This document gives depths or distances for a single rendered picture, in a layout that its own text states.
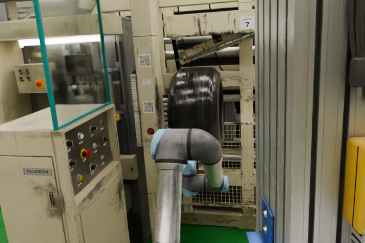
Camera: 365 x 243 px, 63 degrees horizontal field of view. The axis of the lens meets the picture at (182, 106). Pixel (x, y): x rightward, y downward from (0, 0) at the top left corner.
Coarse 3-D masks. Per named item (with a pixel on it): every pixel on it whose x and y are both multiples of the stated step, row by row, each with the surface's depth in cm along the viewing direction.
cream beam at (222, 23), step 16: (176, 16) 198; (192, 16) 195; (208, 16) 193; (224, 16) 191; (240, 16) 189; (176, 32) 200; (192, 32) 197; (208, 32) 195; (224, 32) 193; (240, 32) 192
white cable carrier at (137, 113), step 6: (132, 78) 186; (132, 90) 188; (132, 96) 189; (138, 96) 193; (138, 102) 190; (138, 108) 193; (138, 114) 191; (138, 120) 192; (138, 126) 193; (138, 132) 194; (138, 138) 195
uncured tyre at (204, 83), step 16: (176, 80) 172; (192, 80) 170; (208, 80) 168; (176, 96) 167; (192, 96) 164; (208, 96) 163; (176, 112) 165; (192, 112) 163; (208, 112) 162; (176, 128) 167; (192, 128) 165; (208, 128) 163
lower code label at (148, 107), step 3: (144, 102) 187; (147, 102) 187; (150, 102) 187; (153, 102) 186; (144, 105) 188; (147, 105) 187; (150, 105) 187; (153, 105) 187; (144, 108) 188; (147, 108) 188; (150, 108) 188; (153, 108) 187; (144, 111) 189; (147, 111) 188; (150, 111) 188; (153, 111) 188
